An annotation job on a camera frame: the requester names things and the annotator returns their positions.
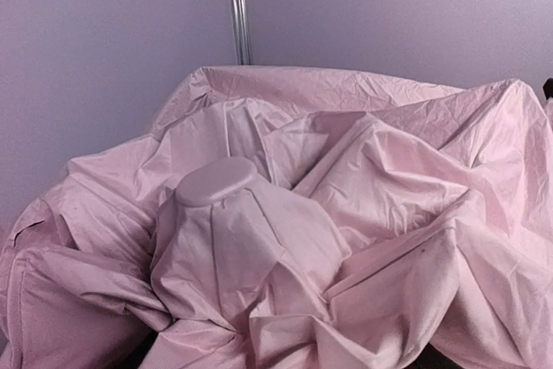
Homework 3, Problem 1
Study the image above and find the pink folding umbrella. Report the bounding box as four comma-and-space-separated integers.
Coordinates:
1, 67, 552, 368

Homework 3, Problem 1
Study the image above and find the right aluminium frame post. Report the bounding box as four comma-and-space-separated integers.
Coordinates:
232, 0, 253, 66

